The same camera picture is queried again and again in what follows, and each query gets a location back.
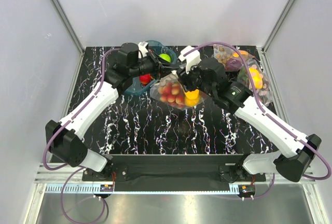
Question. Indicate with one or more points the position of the aluminium frame post right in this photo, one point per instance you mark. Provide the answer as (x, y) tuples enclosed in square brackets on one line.
[(281, 19)]

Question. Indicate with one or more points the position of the aluminium frame post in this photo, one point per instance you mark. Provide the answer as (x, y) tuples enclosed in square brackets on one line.
[(67, 25), (281, 19)]

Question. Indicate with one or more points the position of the zip bag with purple food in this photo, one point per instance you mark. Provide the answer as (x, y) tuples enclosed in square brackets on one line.
[(228, 58)]

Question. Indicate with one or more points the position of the red fake pomegranate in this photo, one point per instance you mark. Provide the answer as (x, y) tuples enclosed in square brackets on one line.
[(145, 79)]

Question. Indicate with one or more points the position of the zip bag with yellow food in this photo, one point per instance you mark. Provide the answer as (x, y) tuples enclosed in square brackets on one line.
[(261, 82)]

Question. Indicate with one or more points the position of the yellow fake bell pepper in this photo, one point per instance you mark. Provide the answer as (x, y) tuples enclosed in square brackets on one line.
[(192, 98)]

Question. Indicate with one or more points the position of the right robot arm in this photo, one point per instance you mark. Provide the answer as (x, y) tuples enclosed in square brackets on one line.
[(295, 149)]

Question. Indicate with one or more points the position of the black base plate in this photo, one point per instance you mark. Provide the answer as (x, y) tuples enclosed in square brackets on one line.
[(171, 173)]

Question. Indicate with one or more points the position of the aluminium frame post left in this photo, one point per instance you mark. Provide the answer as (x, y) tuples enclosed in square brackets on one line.
[(67, 25)]

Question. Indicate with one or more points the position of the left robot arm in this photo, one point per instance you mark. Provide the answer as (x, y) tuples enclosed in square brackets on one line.
[(118, 69)]

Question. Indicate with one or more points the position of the aluminium front rail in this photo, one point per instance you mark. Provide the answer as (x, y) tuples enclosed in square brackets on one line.
[(67, 180)]

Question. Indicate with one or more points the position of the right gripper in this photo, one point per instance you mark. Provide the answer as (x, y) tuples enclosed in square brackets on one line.
[(184, 78)]

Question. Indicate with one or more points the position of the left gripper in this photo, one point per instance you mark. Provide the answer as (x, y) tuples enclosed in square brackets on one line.
[(156, 63)]

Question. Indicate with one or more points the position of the teal transparent plastic tub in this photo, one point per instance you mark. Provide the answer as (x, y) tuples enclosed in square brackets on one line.
[(153, 47)]

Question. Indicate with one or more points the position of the green fake apple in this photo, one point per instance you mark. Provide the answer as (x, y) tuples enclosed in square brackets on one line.
[(165, 57)]

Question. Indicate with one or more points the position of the polka dot zip bag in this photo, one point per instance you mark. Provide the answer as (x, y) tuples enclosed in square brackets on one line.
[(172, 78)]

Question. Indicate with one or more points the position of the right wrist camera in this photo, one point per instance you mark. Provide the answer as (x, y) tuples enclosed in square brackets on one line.
[(190, 56)]

